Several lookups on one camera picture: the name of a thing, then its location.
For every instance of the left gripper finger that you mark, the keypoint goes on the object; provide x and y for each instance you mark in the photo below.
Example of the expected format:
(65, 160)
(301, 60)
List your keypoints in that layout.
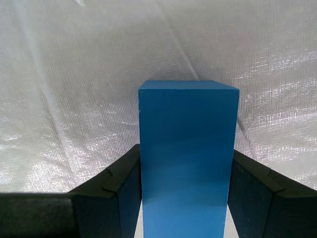
(99, 213)
(272, 210)

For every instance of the blue rectangular block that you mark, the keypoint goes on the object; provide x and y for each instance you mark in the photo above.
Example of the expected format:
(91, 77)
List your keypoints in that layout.
(185, 161)

